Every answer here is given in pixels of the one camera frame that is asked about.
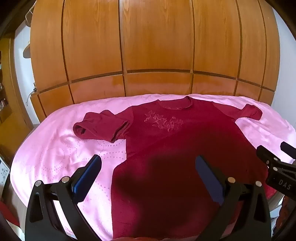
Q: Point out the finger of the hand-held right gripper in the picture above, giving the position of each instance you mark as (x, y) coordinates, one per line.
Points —
(266, 154)
(288, 148)

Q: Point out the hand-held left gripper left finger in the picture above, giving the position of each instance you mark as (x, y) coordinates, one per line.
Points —
(89, 172)

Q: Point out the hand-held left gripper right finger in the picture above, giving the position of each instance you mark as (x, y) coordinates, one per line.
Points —
(208, 176)

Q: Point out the dark red embroidered shirt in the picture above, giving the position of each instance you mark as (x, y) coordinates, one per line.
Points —
(171, 148)

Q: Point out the pink bed blanket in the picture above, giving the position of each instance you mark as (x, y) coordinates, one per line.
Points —
(57, 143)

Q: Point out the red bed cover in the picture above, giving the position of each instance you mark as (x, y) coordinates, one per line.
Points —
(9, 213)

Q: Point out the wooden shelf unit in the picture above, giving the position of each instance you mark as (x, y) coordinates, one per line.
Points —
(9, 97)

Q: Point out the wooden wardrobe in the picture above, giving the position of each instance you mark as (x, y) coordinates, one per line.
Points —
(157, 46)

